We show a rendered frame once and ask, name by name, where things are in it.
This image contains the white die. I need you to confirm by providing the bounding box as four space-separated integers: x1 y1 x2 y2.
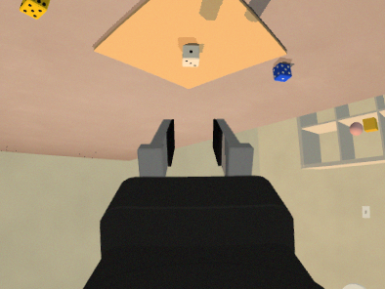
183 45 199 67

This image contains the orange flat mat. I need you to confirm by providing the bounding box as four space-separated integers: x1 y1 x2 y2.
94 0 287 89

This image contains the blue die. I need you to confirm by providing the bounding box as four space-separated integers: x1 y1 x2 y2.
273 63 292 82

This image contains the yellow die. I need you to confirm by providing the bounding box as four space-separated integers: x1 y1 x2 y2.
20 0 50 20

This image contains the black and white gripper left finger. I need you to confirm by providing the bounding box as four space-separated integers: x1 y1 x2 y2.
137 119 175 177

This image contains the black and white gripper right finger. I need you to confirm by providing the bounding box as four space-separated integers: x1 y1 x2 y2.
213 119 254 176

